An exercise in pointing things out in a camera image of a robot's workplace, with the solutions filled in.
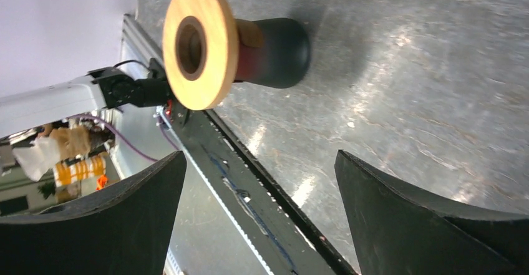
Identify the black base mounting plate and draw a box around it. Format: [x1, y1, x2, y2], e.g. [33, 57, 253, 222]
[172, 102, 354, 274]

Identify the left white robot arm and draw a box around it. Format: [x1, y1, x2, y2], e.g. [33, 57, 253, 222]
[1, 58, 175, 137]

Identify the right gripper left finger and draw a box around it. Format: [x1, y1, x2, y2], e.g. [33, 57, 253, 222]
[1, 152, 187, 274]

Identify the wooden ring dripper holder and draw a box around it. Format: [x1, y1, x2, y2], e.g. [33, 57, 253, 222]
[162, 0, 239, 110]

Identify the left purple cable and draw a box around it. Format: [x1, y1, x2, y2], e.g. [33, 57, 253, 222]
[68, 113, 180, 163]

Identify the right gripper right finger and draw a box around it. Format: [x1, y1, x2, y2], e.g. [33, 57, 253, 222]
[334, 150, 528, 274]

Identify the aluminium toothed rail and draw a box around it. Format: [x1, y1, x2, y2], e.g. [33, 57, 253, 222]
[156, 107, 272, 274]

